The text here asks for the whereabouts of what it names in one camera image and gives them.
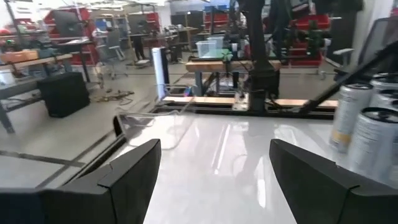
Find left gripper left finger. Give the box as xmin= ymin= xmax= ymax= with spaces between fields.
xmin=0 ymin=138 xmax=162 ymax=224

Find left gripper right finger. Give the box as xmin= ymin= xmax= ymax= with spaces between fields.
xmin=269 ymin=138 xmax=398 ymax=224

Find white can blue band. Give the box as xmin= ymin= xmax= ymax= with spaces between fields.
xmin=346 ymin=107 xmax=398 ymax=185

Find white can yellow band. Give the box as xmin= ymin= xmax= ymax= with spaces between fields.
xmin=328 ymin=82 xmax=374 ymax=154

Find clear plastic bin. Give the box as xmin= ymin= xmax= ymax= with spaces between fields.
xmin=113 ymin=105 xmax=197 ymax=152

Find black floor cabinet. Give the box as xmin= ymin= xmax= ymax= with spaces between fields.
xmin=37 ymin=72 xmax=91 ymax=118

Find computer case with lights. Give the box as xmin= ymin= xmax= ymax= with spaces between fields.
xmin=150 ymin=46 xmax=170 ymax=101

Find dark grey table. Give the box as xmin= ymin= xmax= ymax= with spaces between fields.
xmin=0 ymin=76 xmax=44 ymax=134

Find grey office chair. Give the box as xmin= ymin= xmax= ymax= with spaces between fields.
xmin=95 ymin=28 xmax=129 ymax=80

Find long wooden top table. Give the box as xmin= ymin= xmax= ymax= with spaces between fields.
xmin=0 ymin=53 xmax=75 ymax=82

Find black desk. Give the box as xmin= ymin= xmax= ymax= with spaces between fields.
xmin=55 ymin=37 xmax=96 ymax=84

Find wooden top workbench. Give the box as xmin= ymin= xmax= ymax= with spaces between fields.
xmin=185 ymin=58 xmax=282 ymax=98

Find red storage shelving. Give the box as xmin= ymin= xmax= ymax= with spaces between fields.
xmin=287 ymin=14 xmax=333 ymax=68
xmin=43 ymin=6 xmax=98 ymax=66
xmin=203 ymin=4 xmax=233 ymax=32

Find clear storage tub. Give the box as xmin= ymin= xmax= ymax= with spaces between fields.
xmin=195 ymin=40 xmax=218 ymax=59
xmin=206 ymin=35 xmax=224 ymax=50

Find brown cardboard box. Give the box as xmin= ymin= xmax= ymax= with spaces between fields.
xmin=0 ymin=49 xmax=40 ymax=65

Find black mesh office chair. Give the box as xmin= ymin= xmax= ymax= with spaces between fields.
xmin=331 ymin=16 xmax=398 ymax=82

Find black monitor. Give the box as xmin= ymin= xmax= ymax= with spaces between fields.
xmin=51 ymin=9 xmax=85 ymax=39

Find tangled floor cables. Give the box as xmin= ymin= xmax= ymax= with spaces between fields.
xmin=90 ymin=89 xmax=136 ymax=105

